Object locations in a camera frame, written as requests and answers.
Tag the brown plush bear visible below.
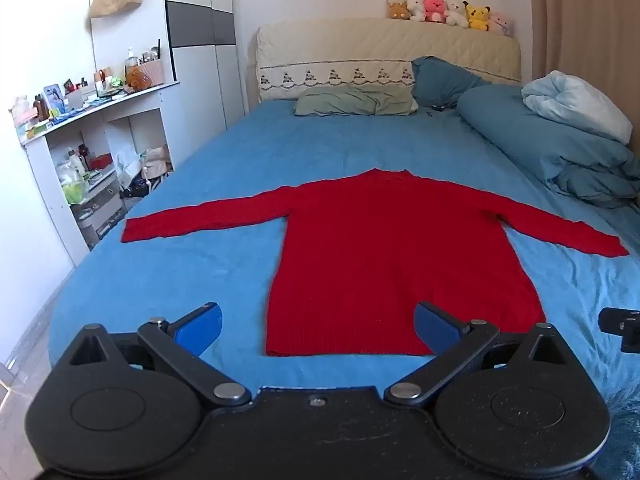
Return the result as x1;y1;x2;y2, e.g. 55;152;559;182
125;66;152;94

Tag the blue duvet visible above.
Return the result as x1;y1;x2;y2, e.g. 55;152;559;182
457;84;640;211

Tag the row of plush toys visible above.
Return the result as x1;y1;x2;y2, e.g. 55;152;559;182
386;0;514;37

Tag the blue bed sheet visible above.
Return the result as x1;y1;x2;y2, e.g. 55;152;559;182
47;97;640;480

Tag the teal pillow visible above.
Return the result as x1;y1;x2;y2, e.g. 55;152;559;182
412;56;493;109

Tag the white shelf unit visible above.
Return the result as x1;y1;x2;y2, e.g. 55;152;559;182
19;80;180;267

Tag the cream cloth bag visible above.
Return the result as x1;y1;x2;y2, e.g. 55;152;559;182
142;145;174;194

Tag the beige curtain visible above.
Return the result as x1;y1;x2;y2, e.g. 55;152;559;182
527;0;640;153

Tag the white and grey wardrobe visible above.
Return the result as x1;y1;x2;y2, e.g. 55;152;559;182
164;0;247;132

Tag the green pillow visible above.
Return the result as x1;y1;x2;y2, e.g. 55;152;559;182
294;85;420;117

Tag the red knit sweater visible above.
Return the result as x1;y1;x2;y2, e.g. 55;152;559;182
121;169;630;357

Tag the cream quilted headboard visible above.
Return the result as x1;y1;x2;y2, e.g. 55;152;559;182
256;17;522;103

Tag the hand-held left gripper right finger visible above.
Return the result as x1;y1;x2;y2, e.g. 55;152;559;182
384;301;581;408

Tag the pink storage box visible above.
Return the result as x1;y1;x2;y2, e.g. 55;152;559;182
138;58;166;87

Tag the clear plastic drawer unit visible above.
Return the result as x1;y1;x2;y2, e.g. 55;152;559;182
70;167;127;251

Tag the green plastic bag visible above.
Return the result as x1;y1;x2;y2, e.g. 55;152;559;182
56;160;89;206

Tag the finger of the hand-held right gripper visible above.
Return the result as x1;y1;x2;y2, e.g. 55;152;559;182
598;307;640;354

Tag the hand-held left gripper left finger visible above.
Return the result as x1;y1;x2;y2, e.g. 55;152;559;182
57;302;252;408

